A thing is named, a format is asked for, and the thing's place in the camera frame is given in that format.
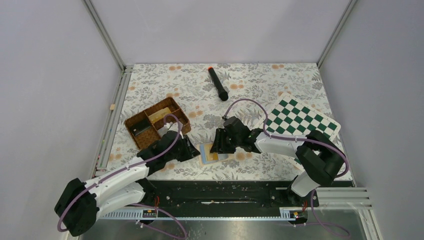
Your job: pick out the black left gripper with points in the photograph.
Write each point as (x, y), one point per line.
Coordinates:
(190, 150)

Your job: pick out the gold card in basket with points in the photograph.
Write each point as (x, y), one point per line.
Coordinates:
(158, 115)

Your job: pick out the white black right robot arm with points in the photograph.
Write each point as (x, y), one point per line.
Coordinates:
(319, 157)

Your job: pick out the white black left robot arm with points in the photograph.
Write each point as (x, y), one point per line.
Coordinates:
(82, 203)

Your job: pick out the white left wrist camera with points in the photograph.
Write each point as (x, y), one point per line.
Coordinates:
(168, 127)

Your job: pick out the beige leather card holder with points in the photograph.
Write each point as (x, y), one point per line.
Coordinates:
(222, 157)

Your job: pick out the green white chessboard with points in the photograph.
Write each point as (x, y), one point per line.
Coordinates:
(288, 115)

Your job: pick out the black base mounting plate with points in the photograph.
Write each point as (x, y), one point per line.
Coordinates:
(214, 199)

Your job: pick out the brown woven divided basket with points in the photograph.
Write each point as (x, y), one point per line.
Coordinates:
(151, 135)

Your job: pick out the gold VIP card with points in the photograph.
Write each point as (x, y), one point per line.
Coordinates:
(206, 154)

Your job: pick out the black microphone orange tip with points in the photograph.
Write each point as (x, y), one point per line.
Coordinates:
(222, 93)

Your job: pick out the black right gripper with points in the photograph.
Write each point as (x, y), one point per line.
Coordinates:
(219, 145)

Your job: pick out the black card in basket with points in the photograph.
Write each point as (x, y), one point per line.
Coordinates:
(140, 127)

